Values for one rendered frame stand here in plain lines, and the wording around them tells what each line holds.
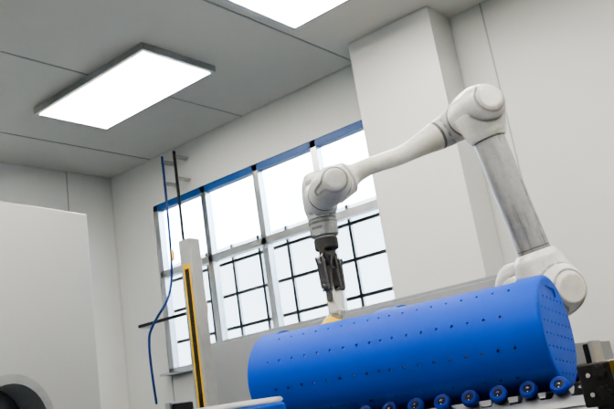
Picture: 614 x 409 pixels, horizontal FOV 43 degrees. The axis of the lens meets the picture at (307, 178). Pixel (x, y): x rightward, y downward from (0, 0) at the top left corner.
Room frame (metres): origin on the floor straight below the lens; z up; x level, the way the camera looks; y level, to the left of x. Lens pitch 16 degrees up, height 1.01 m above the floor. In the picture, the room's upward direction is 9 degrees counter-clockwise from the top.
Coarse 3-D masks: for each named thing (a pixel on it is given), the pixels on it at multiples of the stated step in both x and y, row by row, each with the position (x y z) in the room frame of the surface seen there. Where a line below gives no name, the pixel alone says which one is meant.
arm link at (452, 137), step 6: (444, 114) 2.40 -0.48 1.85; (438, 120) 2.43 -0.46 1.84; (444, 120) 2.40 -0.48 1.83; (444, 126) 2.42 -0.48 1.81; (450, 126) 2.39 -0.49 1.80; (444, 132) 2.42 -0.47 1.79; (450, 132) 2.41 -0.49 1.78; (456, 132) 2.40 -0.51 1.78; (450, 138) 2.43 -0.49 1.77; (456, 138) 2.43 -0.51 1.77; (462, 138) 2.43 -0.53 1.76; (450, 144) 2.46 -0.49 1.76
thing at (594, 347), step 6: (588, 342) 1.90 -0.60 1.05; (594, 342) 1.93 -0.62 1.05; (588, 348) 1.91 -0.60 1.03; (594, 348) 1.92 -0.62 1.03; (600, 348) 1.97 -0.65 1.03; (588, 354) 1.91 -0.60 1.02; (594, 354) 1.90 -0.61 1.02; (600, 354) 1.96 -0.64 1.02; (588, 360) 1.91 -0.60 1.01; (594, 360) 1.90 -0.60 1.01; (600, 360) 1.95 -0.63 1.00
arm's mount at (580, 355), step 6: (582, 342) 2.43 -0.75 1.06; (600, 342) 2.56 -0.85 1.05; (606, 342) 2.60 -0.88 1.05; (576, 348) 2.38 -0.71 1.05; (582, 348) 2.42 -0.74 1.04; (606, 348) 2.59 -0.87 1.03; (582, 354) 2.41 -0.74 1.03; (606, 354) 2.58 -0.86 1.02; (612, 354) 2.63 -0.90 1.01; (582, 360) 2.40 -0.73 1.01
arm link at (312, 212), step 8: (304, 176) 2.34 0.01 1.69; (312, 176) 2.32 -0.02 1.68; (304, 184) 2.33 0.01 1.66; (304, 192) 2.32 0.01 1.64; (304, 200) 2.32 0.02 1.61; (304, 208) 2.35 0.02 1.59; (312, 208) 2.30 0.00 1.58; (336, 208) 2.34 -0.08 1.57; (312, 216) 2.33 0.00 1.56; (320, 216) 2.32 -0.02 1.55
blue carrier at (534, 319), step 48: (528, 288) 1.91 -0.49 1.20; (288, 336) 2.29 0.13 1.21; (336, 336) 2.17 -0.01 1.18; (384, 336) 2.08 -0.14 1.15; (432, 336) 2.00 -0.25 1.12; (480, 336) 1.94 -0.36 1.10; (528, 336) 1.88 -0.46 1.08; (288, 384) 2.23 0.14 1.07; (336, 384) 2.16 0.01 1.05; (384, 384) 2.10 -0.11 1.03; (432, 384) 2.04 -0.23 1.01; (480, 384) 2.00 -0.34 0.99
